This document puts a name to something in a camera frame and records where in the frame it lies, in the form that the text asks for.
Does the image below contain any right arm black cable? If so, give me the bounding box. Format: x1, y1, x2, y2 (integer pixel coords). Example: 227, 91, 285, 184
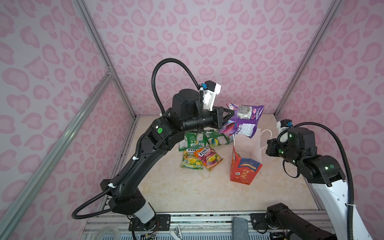
293, 121, 355, 240

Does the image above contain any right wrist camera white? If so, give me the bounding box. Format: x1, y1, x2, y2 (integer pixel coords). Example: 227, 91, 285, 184
277, 119, 294, 134

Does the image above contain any green snack packet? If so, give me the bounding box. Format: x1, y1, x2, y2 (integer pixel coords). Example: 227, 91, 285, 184
205, 130, 230, 148
179, 131, 209, 152

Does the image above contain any green Fox's spring packet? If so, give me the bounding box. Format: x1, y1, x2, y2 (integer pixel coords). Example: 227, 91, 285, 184
185, 147, 210, 154

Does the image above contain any red white paper bag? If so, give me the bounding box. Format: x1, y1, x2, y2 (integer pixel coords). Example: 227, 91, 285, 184
230, 129, 273, 185

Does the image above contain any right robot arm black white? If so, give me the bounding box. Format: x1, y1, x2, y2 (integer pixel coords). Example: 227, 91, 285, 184
261, 122, 372, 240

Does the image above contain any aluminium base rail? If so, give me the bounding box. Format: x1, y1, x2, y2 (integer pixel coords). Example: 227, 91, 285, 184
80, 209, 331, 240

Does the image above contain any purple snack packet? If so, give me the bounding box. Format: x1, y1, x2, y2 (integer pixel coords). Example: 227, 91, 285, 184
219, 103, 265, 138

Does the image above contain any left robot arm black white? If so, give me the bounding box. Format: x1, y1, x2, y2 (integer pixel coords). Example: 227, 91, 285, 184
100, 89, 235, 224

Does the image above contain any pink Fox's candy packet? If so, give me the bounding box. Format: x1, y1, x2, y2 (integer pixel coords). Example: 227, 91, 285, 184
194, 147, 223, 172

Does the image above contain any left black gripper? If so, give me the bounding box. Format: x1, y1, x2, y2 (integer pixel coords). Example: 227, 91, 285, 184
181, 105, 235, 135

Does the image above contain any yellow green candy packet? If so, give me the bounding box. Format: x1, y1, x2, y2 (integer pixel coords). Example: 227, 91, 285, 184
181, 151, 203, 170

